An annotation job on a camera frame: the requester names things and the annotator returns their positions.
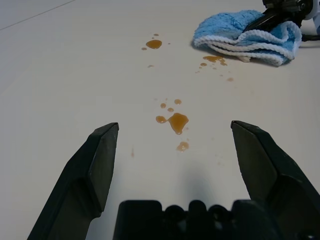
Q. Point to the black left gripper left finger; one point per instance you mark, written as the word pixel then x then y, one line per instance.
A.
pixel 82 180

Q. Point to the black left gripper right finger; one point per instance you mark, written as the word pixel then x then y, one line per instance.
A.
pixel 270 170

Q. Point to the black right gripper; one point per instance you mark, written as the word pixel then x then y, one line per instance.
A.
pixel 285 6

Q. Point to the light blue terry rag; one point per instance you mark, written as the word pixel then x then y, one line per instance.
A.
pixel 220 25

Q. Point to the elongated brown liquid splatter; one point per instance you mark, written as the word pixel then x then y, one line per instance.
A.
pixel 212 59

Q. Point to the brown puddle with droplets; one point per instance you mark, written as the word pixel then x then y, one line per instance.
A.
pixel 178 121

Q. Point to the round brown liquid puddle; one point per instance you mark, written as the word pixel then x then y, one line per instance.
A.
pixel 154 44

